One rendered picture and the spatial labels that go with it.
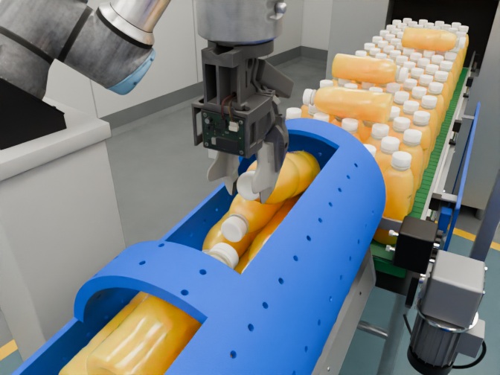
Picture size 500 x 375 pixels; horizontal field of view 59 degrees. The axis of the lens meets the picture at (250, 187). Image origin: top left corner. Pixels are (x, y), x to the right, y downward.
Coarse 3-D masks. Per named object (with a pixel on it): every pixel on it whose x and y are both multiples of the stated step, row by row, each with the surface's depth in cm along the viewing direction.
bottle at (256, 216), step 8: (240, 200) 72; (248, 200) 72; (232, 208) 72; (240, 208) 71; (248, 208) 71; (256, 208) 71; (264, 208) 72; (272, 208) 74; (280, 208) 78; (232, 216) 71; (240, 216) 70; (248, 216) 71; (256, 216) 71; (264, 216) 72; (272, 216) 75; (248, 224) 70; (256, 224) 71; (264, 224) 73; (248, 232) 71
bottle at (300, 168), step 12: (288, 156) 67; (300, 156) 71; (312, 156) 75; (252, 168) 62; (288, 168) 63; (300, 168) 67; (312, 168) 72; (288, 180) 62; (300, 180) 67; (312, 180) 73; (276, 192) 61; (288, 192) 63; (300, 192) 70
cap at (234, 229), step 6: (228, 222) 69; (234, 222) 69; (240, 222) 69; (222, 228) 70; (228, 228) 70; (234, 228) 69; (240, 228) 69; (246, 228) 70; (228, 234) 70; (234, 234) 70; (240, 234) 69; (234, 240) 70
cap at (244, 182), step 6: (246, 174) 59; (252, 174) 58; (240, 180) 59; (246, 180) 59; (240, 186) 59; (246, 186) 59; (240, 192) 59; (246, 192) 59; (246, 198) 59; (252, 198) 59; (258, 198) 60
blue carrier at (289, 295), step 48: (336, 144) 72; (336, 192) 64; (384, 192) 77; (192, 240) 75; (288, 240) 52; (336, 240) 59; (96, 288) 48; (144, 288) 44; (192, 288) 43; (240, 288) 45; (288, 288) 49; (336, 288) 57; (240, 336) 42; (288, 336) 46
